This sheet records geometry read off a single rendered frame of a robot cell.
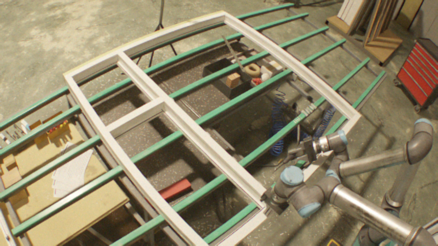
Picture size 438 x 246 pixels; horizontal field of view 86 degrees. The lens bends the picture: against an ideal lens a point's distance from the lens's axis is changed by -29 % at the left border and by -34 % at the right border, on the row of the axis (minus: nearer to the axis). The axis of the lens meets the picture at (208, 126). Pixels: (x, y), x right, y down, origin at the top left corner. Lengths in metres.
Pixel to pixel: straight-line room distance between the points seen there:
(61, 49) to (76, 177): 2.39
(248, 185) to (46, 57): 3.05
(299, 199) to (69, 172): 1.32
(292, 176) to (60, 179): 1.32
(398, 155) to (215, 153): 0.98
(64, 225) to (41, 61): 2.56
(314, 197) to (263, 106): 2.17
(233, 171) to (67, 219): 0.98
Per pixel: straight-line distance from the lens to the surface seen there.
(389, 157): 1.52
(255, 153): 1.77
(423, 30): 8.31
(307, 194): 1.21
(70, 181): 1.90
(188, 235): 1.40
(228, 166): 1.63
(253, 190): 1.59
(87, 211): 1.79
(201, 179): 1.95
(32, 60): 4.02
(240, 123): 3.06
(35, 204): 1.91
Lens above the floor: 2.24
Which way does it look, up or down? 49 degrees down
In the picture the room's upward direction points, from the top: 13 degrees clockwise
